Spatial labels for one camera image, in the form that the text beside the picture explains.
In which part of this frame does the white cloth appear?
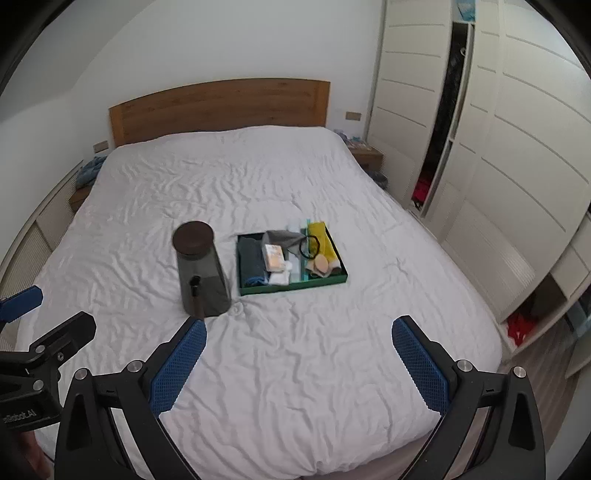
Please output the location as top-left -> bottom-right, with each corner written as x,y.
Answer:
267,260 -> 293,286

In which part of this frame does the wooden nightstand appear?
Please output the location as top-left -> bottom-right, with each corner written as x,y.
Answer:
69,186 -> 92,214
346,142 -> 384,172

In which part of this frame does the black hair tie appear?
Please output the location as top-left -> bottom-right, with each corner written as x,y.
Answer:
298,233 -> 323,259

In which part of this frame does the right wooden nightstand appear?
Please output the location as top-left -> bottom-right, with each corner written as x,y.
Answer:
346,142 -> 384,172

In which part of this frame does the white wardrobe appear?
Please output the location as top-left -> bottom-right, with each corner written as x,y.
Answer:
368,1 -> 590,354

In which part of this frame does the small tissue packet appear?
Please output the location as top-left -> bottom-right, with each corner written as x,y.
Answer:
263,243 -> 286,273

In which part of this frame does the left wooden nightstand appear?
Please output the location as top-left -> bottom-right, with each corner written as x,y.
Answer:
69,186 -> 92,214

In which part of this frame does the clear zip bag blue slider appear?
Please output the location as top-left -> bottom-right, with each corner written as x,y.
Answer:
287,224 -> 315,283

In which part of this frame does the blue grey microfiber cloth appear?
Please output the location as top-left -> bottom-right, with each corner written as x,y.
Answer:
238,237 -> 267,287

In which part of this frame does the green tray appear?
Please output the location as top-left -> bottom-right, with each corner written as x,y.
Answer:
235,227 -> 348,296

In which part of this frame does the yellow towel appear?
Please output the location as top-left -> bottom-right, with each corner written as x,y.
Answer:
308,222 -> 342,270

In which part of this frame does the beige round powder puff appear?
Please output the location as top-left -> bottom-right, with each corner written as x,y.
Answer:
314,254 -> 331,277

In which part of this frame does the grey face mask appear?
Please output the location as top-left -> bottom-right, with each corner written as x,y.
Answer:
262,230 -> 305,255

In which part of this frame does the teal towel on nightstand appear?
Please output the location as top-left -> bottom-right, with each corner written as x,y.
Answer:
75,156 -> 106,190

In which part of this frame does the white bed duvet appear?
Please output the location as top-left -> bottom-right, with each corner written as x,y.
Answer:
17,126 -> 502,479

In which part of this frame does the dark glass jar wooden lid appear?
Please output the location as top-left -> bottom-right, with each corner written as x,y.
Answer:
172,221 -> 231,319

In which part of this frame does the wooden headboard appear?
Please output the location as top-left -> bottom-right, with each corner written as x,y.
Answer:
109,78 -> 331,147

